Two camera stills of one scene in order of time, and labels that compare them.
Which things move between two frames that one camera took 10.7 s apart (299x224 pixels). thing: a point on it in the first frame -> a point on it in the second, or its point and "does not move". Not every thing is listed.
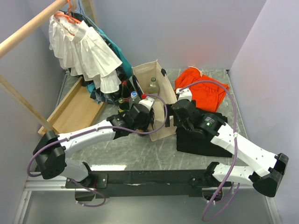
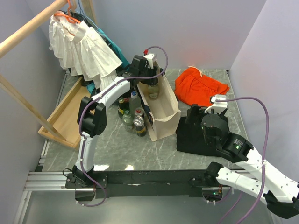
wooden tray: [79, 109] does not move
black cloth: [194, 141] does not move
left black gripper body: [144, 125] -> [148, 72]
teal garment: [124, 63] does not move
